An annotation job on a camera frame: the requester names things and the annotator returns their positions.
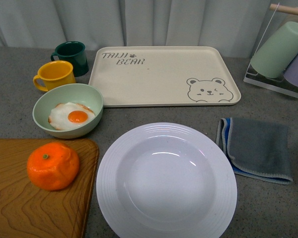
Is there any grey blue folded cloth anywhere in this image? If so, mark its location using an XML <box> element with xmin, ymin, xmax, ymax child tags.
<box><xmin>216</xmin><ymin>118</ymin><xmax>293</xmax><ymax>185</ymax></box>

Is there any clear acrylic cup rack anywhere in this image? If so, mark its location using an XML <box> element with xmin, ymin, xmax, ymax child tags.
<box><xmin>244</xmin><ymin>4</ymin><xmax>298</xmax><ymax>98</ymax></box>

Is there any wooden brown tray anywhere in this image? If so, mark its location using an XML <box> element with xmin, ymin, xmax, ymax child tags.
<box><xmin>0</xmin><ymin>139</ymin><xmax>99</xmax><ymax>238</ymax></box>

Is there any light green cup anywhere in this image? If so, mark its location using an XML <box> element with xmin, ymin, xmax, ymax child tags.
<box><xmin>250</xmin><ymin>21</ymin><xmax>298</xmax><ymax>78</ymax></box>

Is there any beige bear serving tray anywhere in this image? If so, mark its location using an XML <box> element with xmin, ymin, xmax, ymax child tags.
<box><xmin>89</xmin><ymin>46</ymin><xmax>241</xmax><ymax>107</ymax></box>

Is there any dark green mug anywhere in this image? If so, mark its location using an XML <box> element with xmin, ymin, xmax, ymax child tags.
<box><xmin>50</xmin><ymin>41</ymin><xmax>89</xmax><ymax>77</ymax></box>

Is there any orange mandarin fruit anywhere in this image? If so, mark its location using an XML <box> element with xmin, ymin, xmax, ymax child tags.
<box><xmin>26</xmin><ymin>142</ymin><xmax>80</xmax><ymax>191</ymax></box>

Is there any light green bowl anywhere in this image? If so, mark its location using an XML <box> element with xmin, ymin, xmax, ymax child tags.
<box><xmin>32</xmin><ymin>83</ymin><xmax>103</xmax><ymax>139</ymax></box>

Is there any fake fried egg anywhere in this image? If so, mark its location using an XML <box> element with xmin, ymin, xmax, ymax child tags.
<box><xmin>48</xmin><ymin>102</ymin><xmax>95</xmax><ymax>130</ymax></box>

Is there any white round plate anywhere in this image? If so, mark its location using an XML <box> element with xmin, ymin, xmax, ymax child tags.
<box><xmin>96</xmin><ymin>122</ymin><xmax>237</xmax><ymax>238</ymax></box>

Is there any yellow mug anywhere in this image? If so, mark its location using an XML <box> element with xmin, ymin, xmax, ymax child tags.
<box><xmin>33</xmin><ymin>60</ymin><xmax>76</xmax><ymax>92</ymax></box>

